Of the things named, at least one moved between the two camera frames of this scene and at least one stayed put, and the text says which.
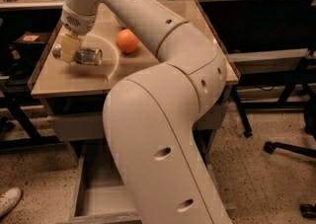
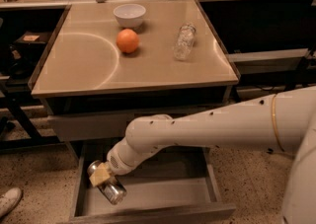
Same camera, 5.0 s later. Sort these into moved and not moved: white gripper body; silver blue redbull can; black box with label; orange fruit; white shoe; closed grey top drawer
Moved: white gripper body; silver blue redbull can
Not moved: white shoe; closed grey top drawer; orange fruit; black box with label
